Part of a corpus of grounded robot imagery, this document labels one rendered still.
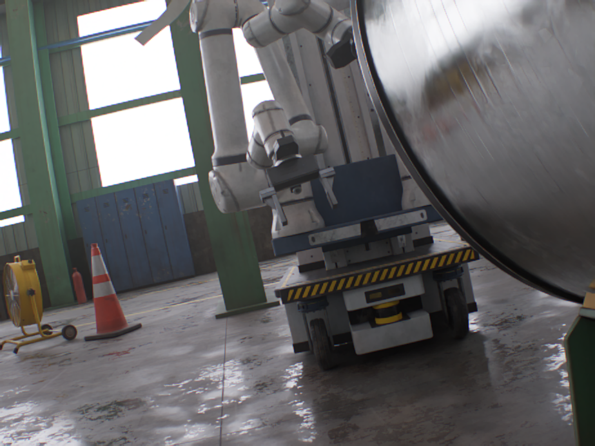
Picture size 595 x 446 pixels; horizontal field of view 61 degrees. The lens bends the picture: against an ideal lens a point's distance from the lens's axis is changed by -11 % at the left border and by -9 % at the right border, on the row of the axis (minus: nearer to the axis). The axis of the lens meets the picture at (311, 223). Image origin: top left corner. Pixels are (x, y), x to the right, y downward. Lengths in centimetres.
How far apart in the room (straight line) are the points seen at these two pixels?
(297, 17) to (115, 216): 924
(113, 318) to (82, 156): 748
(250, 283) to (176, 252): 638
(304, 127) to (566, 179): 113
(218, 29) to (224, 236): 230
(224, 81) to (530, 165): 134
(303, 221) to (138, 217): 861
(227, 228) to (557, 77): 354
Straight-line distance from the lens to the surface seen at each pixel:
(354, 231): 189
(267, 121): 150
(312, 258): 225
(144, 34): 121
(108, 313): 429
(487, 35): 62
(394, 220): 190
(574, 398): 96
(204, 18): 190
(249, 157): 163
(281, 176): 142
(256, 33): 150
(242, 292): 398
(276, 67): 179
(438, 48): 73
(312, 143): 165
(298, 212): 189
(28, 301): 470
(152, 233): 1034
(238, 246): 396
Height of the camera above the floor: 50
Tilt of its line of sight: level
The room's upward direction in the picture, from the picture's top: 12 degrees counter-clockwise
